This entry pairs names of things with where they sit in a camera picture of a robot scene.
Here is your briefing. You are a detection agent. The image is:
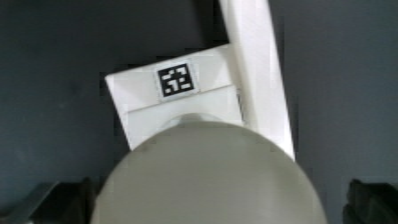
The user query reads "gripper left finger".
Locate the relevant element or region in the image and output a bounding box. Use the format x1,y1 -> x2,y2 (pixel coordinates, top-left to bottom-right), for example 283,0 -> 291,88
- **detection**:
0,178 -> 96,224

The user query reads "white right fence rail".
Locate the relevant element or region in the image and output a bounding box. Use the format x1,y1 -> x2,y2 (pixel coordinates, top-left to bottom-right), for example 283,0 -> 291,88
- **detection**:
220,0 -> 295,158

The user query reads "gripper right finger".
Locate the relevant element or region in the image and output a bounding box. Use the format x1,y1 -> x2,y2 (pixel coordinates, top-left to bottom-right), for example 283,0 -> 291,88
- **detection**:
343,179 -> 398,224

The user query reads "white lamp base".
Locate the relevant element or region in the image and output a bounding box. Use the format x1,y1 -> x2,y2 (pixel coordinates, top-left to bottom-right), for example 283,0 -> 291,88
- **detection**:
105,45 -> 243,150

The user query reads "white lamp bulb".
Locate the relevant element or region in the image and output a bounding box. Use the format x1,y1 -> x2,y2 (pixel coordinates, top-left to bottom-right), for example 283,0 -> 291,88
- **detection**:
91,114 -> 327,224

